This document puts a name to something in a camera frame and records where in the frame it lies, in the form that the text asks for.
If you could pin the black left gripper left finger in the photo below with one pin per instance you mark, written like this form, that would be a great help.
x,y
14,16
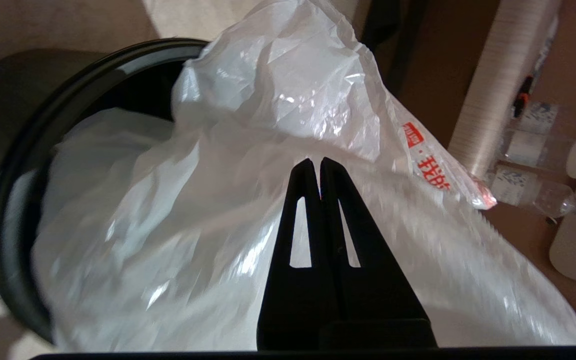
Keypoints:
x,y
298,310

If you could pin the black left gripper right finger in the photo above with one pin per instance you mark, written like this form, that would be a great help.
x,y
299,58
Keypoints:
x,y
378,305

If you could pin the white and red plastic bag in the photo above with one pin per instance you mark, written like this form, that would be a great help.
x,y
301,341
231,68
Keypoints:
x,y
193,225

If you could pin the black round trash bin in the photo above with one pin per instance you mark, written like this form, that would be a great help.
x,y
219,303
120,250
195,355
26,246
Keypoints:
x,y
18,125

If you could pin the short clear glass vessel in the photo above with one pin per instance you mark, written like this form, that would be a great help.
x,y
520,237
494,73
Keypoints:
x,y
518,185

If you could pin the black and red marker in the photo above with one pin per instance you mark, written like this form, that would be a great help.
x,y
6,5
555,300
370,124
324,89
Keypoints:
x,y
521,97

